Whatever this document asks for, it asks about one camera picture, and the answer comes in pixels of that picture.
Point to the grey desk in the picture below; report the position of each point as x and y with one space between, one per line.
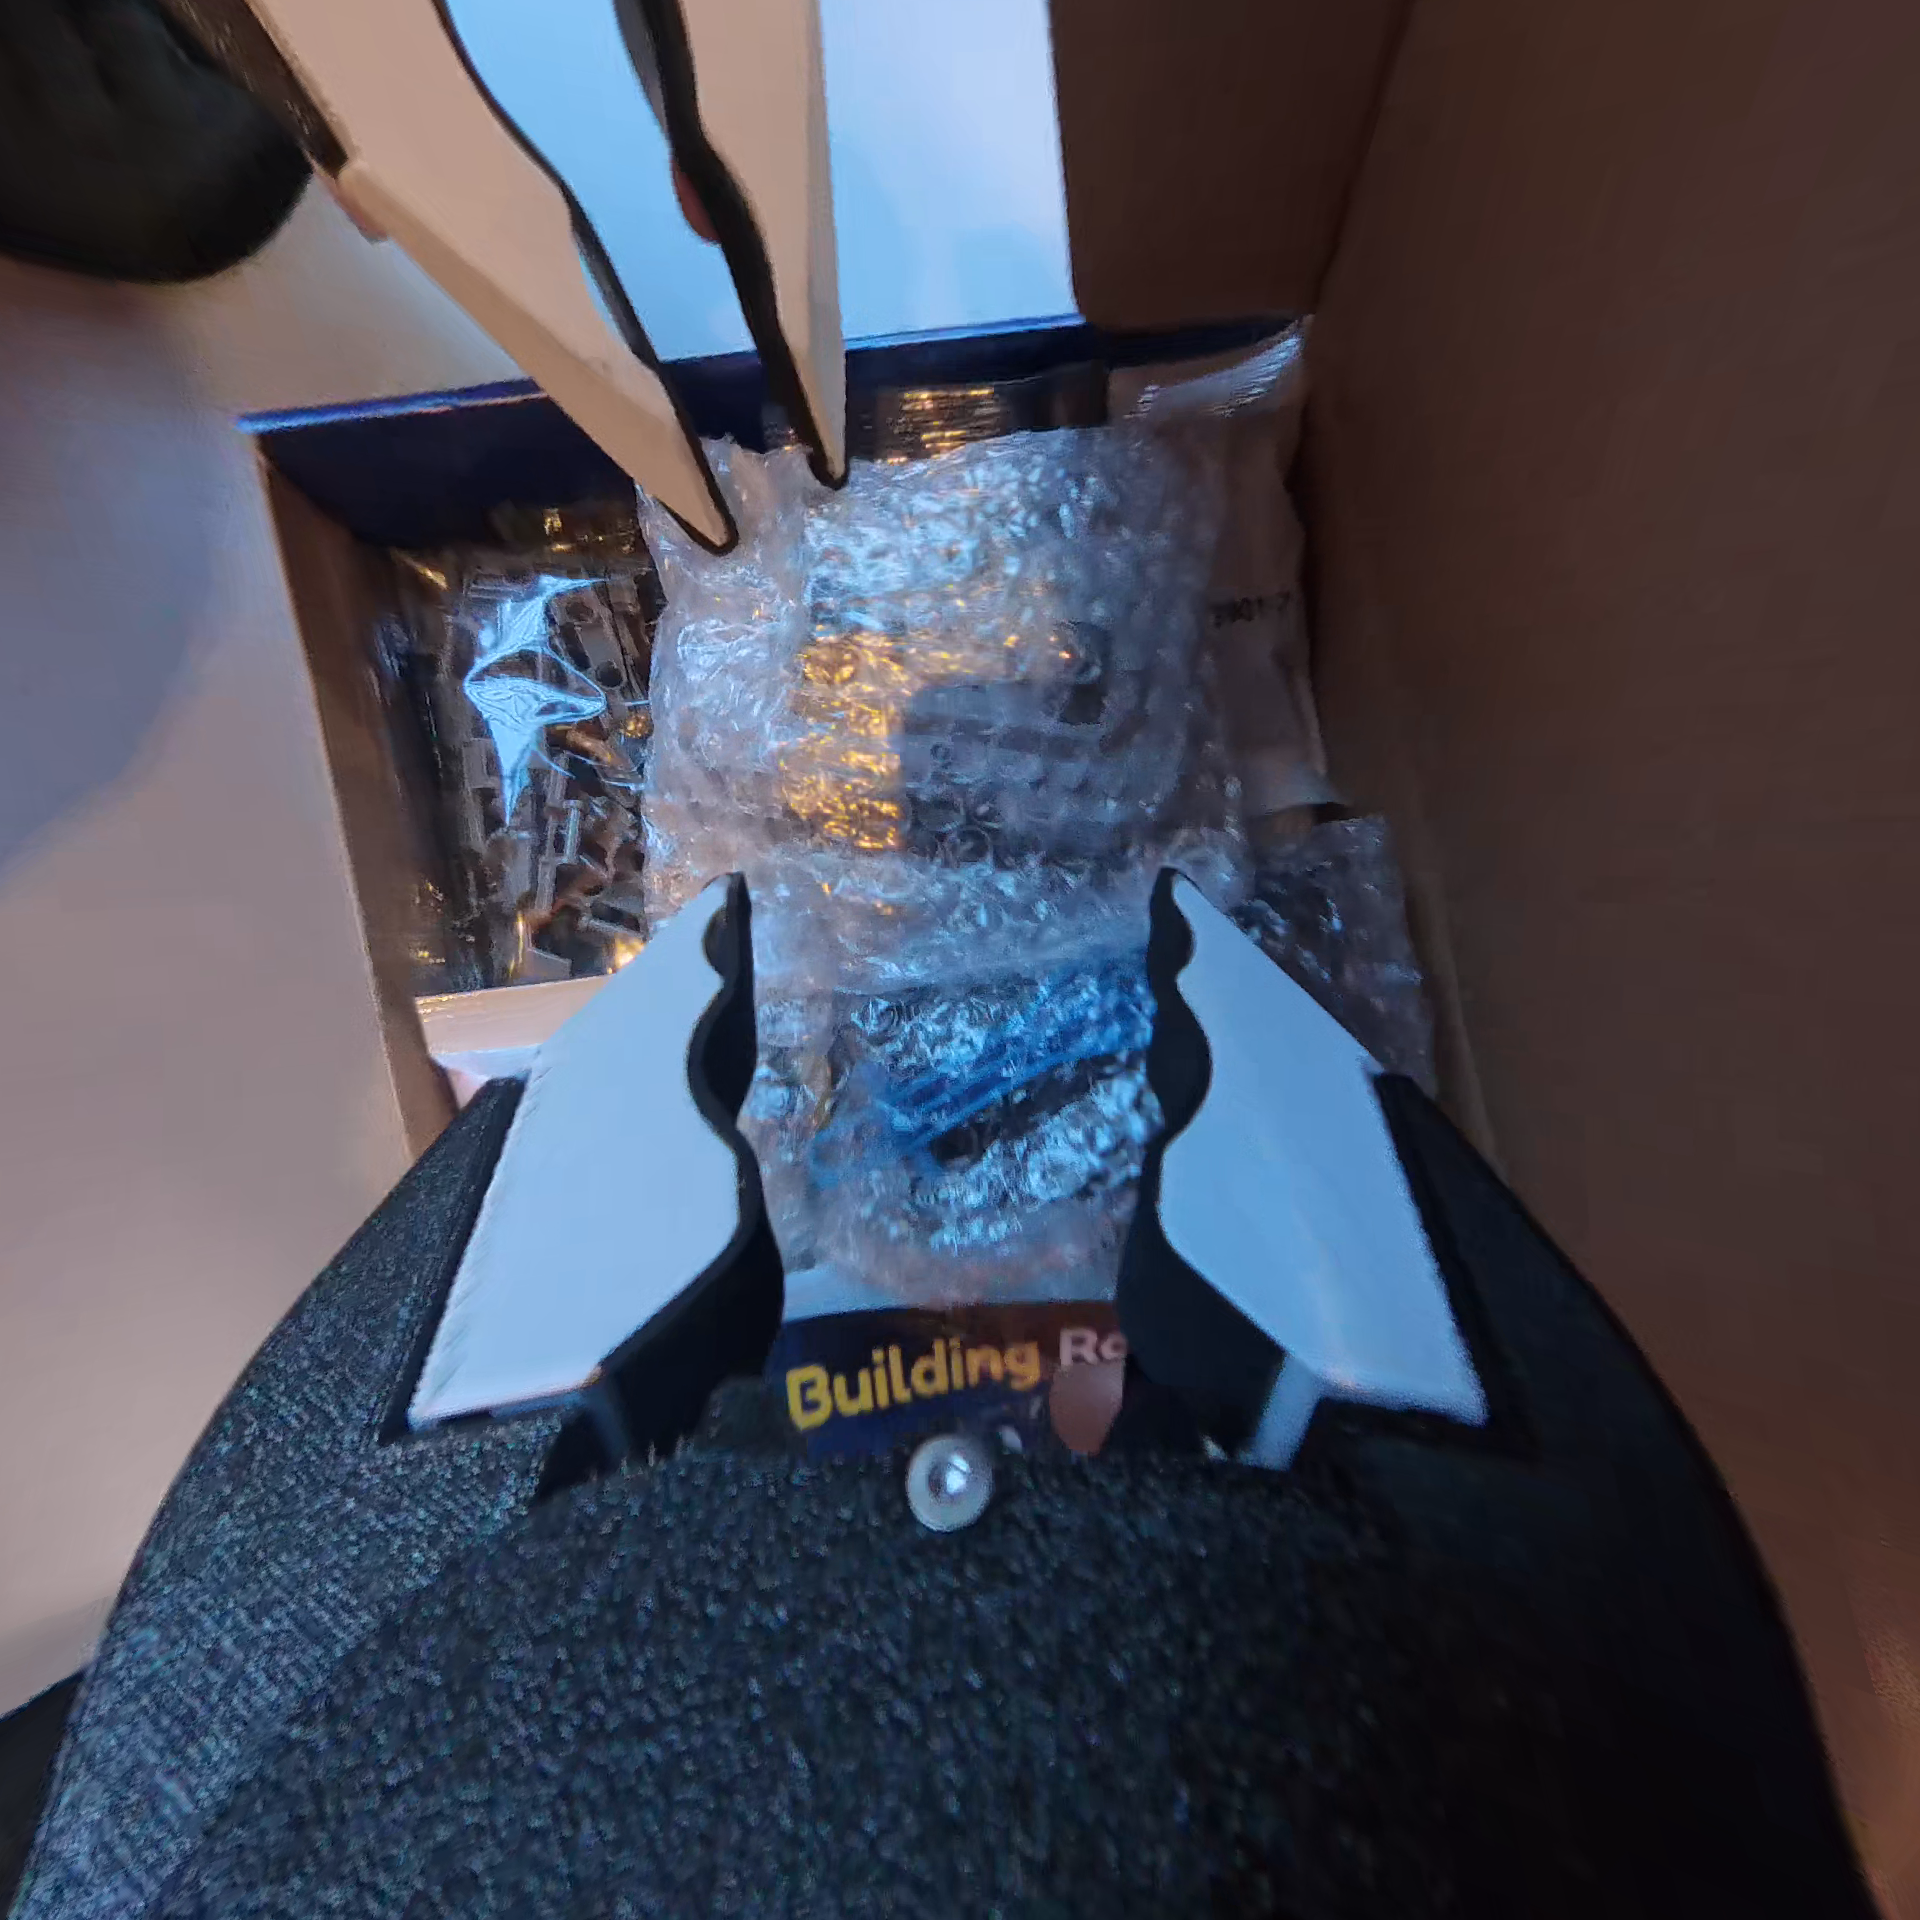
149 901

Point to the bag of grey bricks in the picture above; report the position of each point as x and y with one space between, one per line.
524 720

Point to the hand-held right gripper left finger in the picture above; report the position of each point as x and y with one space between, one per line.
600 1200

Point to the blue robot kit booklet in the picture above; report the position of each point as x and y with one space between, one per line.
930 1373

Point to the bubble wrap bag blue parts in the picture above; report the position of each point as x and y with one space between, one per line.
961 1110

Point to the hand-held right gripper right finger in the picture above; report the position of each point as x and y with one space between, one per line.
1306 1200

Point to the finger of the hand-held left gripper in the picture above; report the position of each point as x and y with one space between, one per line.
781 182
481 212

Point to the blue cardboard kit box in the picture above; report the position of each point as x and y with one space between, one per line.
1575 599

